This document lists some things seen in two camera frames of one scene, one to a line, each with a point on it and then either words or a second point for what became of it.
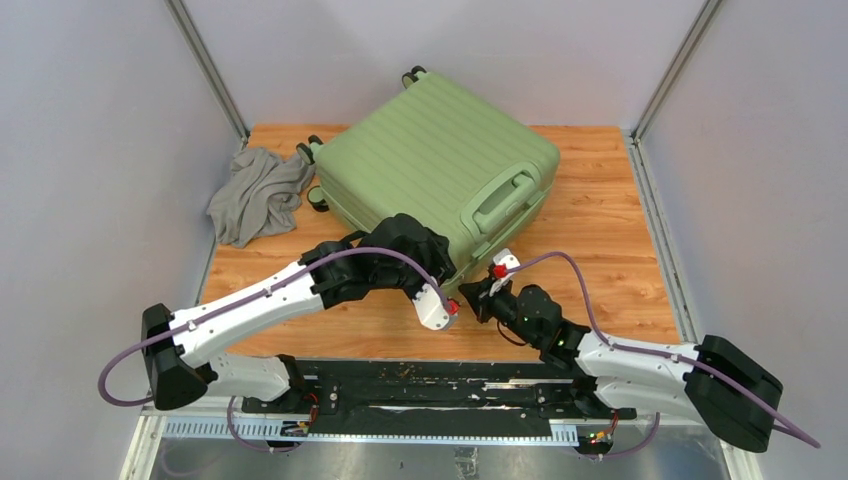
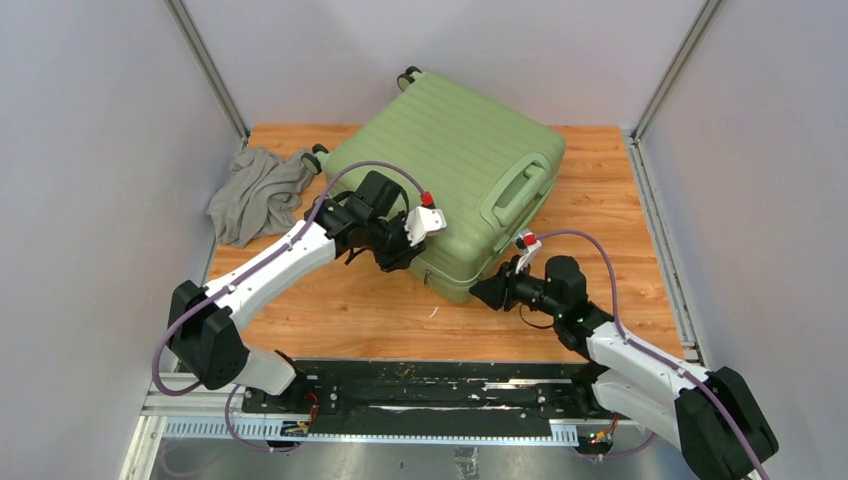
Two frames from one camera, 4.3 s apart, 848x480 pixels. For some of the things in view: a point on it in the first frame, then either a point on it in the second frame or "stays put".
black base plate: [430, 390] stays put
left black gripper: [439, 261] -> [405, 254]
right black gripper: [477, 298] -> [502, 286]
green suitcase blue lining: [432, 150] stays put
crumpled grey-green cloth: [261, 197] stays put
